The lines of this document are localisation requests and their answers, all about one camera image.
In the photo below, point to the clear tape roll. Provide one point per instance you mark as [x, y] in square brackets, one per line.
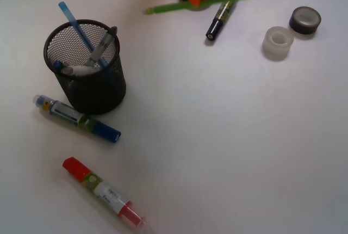
[277, 43]

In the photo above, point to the silver white pen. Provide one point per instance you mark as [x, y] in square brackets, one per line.
[96, 55]

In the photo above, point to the red cap marker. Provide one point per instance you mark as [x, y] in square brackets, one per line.
[107, 195]

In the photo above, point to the dark blue pen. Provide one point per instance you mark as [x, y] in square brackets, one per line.
[58, 66]

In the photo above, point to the black cap marker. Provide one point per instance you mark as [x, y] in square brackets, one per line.
[220, 19]

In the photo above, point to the green mechanical pencil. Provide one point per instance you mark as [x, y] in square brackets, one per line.
[181, 6]

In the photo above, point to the clear white pen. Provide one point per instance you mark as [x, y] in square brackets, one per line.
[79, 70]

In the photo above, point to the dark tape roll right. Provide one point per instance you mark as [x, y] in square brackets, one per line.
[305, 20]

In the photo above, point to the light blue pen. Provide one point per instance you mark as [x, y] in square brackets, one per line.
[81, 35]

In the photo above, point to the black mesh pen holder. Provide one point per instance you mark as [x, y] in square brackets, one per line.
[97, 93]

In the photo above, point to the blue cap marker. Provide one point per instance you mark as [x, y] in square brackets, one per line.
[80, 120]

